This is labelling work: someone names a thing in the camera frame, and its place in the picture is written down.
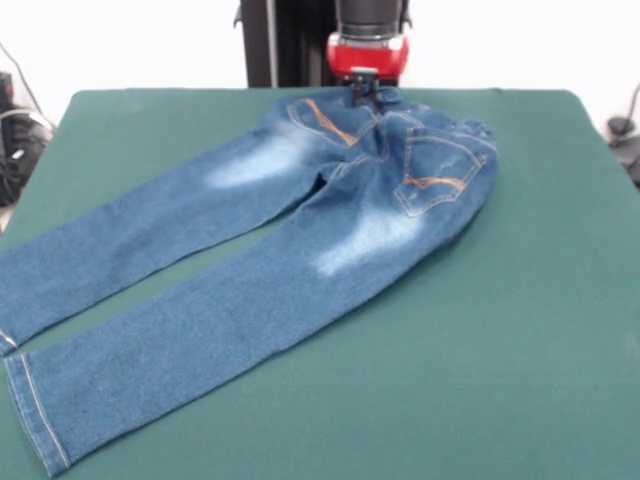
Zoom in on dark green table cloth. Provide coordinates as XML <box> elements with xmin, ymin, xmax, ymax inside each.
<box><xmin>0</xmin><ymin>87</ymin><xmax>640</xmax><ymax>480</ymax></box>

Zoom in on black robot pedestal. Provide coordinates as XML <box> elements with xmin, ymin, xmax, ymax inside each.
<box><xmin>233</xmin><ymin>0</ymin><xmax>414</xmax><ymax>90</ymax></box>

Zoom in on blue denim jeans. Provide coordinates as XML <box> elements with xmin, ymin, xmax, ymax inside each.
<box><xmin>0</xmin><ymin>88</ymin><xmax>501</xmax><ymax>477</ymax></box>

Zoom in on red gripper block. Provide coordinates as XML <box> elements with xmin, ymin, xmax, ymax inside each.
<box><xmin>325</xmin><ymin>33</ymin><xmax>410</xmax><ymax>110</ymax></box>

